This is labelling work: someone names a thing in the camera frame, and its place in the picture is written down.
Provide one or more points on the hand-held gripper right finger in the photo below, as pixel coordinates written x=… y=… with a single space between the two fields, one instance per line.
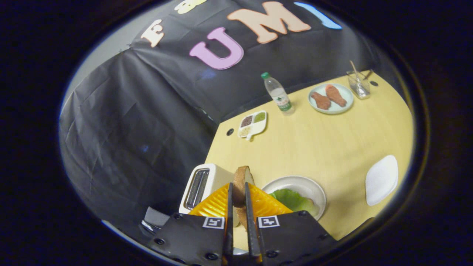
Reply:
x=292 y=236

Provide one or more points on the brown meat piece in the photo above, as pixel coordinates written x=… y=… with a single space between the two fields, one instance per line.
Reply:
x=320 y=101
x=335 y=95

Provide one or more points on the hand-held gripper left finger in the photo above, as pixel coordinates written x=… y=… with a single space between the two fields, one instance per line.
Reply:
x=188 y=236

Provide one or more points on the white divided seasoning dish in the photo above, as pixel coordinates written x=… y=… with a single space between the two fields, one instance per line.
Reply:
x=255 y=125

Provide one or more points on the pale blue round plate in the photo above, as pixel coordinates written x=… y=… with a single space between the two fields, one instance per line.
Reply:
x=347 y=96

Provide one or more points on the thin wooden stick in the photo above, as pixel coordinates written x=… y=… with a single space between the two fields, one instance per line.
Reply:
x=354 y=68

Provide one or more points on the white toaster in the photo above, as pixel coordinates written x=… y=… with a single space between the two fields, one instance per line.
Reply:
x=218 y=173

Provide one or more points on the black backdrop cloth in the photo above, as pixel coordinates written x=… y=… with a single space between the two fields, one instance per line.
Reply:
x=122 y=122

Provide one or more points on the clear glass cup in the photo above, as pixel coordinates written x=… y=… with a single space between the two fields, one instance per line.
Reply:
x=359 y=88

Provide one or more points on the cream round plate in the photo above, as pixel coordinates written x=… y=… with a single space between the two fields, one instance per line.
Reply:
x=303 y=183

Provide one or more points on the green lettuce leaf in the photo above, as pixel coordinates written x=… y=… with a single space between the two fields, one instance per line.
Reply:
x=292 y=199

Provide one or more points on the white rounded square plate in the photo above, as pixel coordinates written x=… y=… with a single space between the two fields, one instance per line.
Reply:
x=382 y=179

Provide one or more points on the brown crust bread slice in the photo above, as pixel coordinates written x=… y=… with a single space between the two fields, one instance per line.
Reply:
x=240 y=184

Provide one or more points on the dark grey chair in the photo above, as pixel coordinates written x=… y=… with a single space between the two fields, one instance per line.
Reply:
x=155 y=220

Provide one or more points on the clear plastic water bottle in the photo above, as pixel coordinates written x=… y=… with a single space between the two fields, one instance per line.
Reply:
x=279 y=94

